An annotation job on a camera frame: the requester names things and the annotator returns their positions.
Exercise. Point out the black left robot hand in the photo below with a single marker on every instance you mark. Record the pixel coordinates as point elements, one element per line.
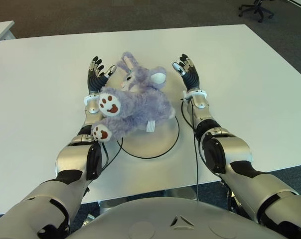
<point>95,83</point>

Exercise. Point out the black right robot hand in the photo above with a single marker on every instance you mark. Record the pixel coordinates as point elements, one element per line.
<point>190,78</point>

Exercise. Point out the purple plush bunny doll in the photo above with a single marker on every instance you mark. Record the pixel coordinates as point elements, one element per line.
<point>138,104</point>

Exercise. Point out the white side desk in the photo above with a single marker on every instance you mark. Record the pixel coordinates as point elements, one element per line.
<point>1,33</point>

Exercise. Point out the white table leg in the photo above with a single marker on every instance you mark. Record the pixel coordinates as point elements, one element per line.
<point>180,194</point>

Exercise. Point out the grey robot torso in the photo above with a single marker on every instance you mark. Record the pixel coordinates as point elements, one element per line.
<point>178,219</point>

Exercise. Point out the white plate black rim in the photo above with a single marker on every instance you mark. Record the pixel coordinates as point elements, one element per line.
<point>155,144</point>

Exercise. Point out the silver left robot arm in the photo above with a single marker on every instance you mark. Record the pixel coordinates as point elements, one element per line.
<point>90,109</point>

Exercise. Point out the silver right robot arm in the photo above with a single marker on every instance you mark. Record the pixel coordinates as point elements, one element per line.
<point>235,169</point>

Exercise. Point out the black office chair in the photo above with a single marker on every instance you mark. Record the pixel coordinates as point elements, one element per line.
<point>256,10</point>

